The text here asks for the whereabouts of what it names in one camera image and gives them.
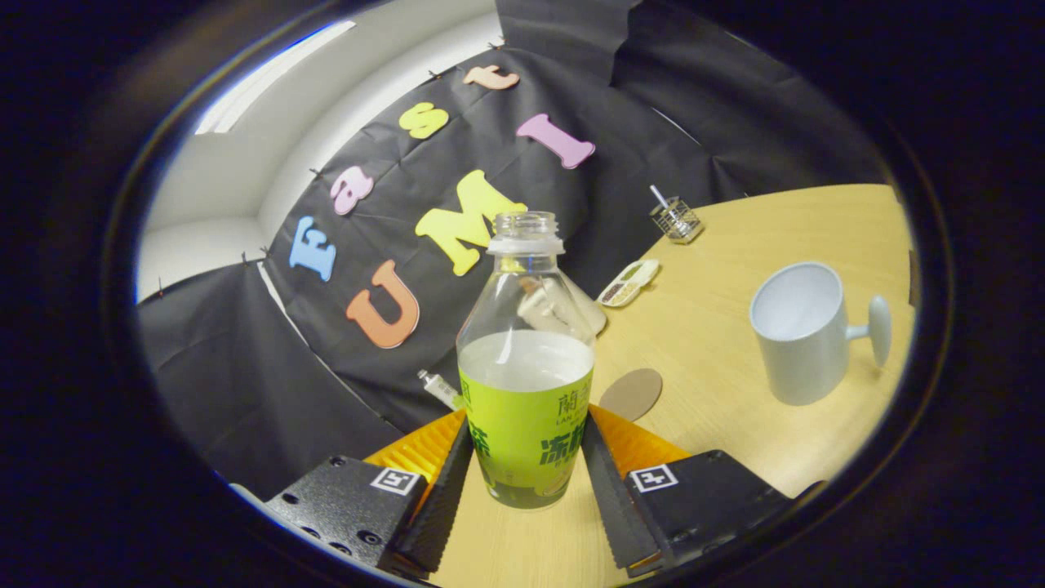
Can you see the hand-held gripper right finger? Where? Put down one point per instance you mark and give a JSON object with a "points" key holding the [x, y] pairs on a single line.
{"points": [[608, 506]]}

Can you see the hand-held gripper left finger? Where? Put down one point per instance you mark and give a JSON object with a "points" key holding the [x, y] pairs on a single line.
{"points": [[445, 506]]}

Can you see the round brown coaster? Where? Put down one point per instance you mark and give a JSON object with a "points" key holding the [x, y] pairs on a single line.
{"points": [[630, 394]]}

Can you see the green label juice bottle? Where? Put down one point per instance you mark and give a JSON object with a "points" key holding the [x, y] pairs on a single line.
{"points": [[526, 425]]}

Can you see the white cup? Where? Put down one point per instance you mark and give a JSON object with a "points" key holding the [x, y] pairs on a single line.
{"points": [[800, 359]]}

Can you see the small white green bottle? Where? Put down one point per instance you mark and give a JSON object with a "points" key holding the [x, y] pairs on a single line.
{"points": [[441, 390]]}

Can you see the wooden table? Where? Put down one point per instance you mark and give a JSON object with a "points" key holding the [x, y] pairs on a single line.
{"points": [[718, 441]]}

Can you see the white toaster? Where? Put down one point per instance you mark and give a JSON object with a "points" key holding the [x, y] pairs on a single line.
{"points": [[594, 314]]}

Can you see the white divided dish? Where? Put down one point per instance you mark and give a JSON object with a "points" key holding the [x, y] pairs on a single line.
{"points": [[629, 282]]}

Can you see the white straw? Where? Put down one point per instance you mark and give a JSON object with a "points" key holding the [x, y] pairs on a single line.
{"points": [[658, 196]]}

